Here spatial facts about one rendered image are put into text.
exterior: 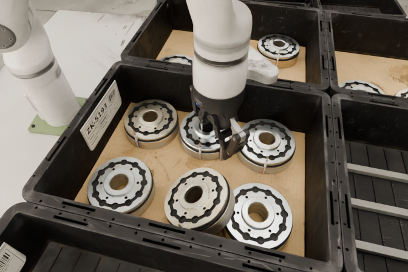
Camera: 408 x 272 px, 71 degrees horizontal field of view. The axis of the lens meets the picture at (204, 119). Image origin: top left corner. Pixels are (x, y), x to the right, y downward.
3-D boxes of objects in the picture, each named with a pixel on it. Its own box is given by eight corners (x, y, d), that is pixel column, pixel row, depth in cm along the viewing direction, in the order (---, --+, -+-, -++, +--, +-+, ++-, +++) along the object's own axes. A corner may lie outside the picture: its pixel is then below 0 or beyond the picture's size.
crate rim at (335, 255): (23, 206, 38) (14, 198, 36) (119, 68, 57) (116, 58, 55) (337, 286, 32) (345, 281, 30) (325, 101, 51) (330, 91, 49)
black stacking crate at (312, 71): (129, 101, 64) (118, 60, 56) (170, 32, 84) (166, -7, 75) (309, 133, 58) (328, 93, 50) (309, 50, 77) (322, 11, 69)
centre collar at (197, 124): (190, 135, 52) (190, 133, 51) (197, 116, 55) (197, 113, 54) (217, 140, 51) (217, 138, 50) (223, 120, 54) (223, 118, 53)
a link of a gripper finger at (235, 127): (221, 115, 41) (218, 121, 44) (238, 141, 40) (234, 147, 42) (234, 108, 42) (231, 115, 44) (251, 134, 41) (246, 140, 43)
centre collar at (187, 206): (176, 211, 41) (173, 209, 41) (184, 182, 45) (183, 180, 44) (206, 211, 39) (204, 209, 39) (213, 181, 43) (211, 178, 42)
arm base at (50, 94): (37, 124, 72) (0, 75, 59) (55, 96, 78) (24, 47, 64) (71, 129, 72) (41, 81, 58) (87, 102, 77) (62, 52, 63)
